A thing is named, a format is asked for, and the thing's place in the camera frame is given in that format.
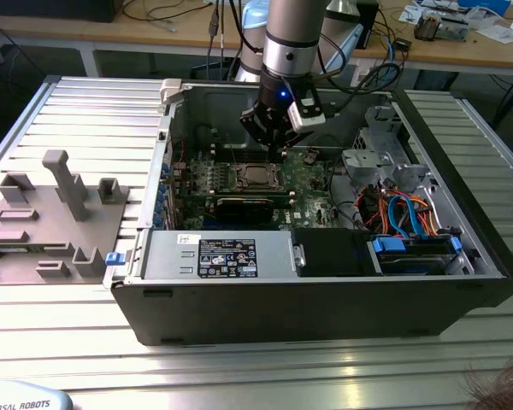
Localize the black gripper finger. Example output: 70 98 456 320
277 111 316 163
239 105 280 163

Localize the silver CPU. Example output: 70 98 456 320
244 164 271 183

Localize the CPU socket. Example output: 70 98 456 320
235 161 286 192

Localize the green motherboard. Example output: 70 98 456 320
173 147 347 230

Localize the black graphics card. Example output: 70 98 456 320
204 194 298 224

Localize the small white box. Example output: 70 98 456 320
350 59 373 88

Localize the grey case latch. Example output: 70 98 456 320
159 79 184 103

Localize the light wooden desk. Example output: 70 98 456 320
0 0 249 78
354 0 513 72

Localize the black upright box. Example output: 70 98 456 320
357 0 380 49

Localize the hard disk in blue carrier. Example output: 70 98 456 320
369 234 463 277

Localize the white paper sheet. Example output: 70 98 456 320
474 16 513 44
399 3 425 23

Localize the silver power supply with label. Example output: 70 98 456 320
139 230 298 281

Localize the small dark metal device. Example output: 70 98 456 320
413 11 440 43

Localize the black open PC case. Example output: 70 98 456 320
103 79 513 347

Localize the grey electronic device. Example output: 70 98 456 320
435 15 470 43

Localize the large black box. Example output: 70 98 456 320
0 0 125 23

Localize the grey parts rack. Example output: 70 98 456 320
0 149 132 285

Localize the blue cardboard box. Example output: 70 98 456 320
457 0 512 15

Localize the pale blue teach pendant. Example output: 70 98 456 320
0 379 74 410

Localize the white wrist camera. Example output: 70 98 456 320
286 97 327 132

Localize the silver drive bay bracket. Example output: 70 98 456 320
340 148 411 180

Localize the thin red wire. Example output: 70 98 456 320
173 137 188 168

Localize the orange power wire bundle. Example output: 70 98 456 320
364 190 440 237

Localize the blue data cable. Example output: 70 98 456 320
386 194 408 238
404 194 427 240

